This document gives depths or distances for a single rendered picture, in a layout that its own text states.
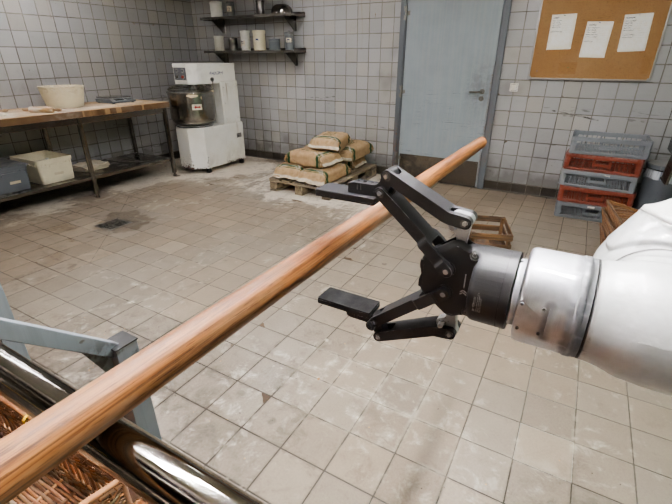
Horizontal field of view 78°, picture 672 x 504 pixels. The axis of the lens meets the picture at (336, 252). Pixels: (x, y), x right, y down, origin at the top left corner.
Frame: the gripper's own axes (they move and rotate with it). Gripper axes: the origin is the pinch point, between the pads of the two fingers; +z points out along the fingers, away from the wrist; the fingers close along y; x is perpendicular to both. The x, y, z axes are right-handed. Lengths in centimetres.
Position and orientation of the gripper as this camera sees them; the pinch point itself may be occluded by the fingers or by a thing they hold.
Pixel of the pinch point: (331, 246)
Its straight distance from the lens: 48.3
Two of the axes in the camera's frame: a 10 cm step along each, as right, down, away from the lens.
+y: 0.0, 9.0, 4.3
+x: 5.0, -3.7, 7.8
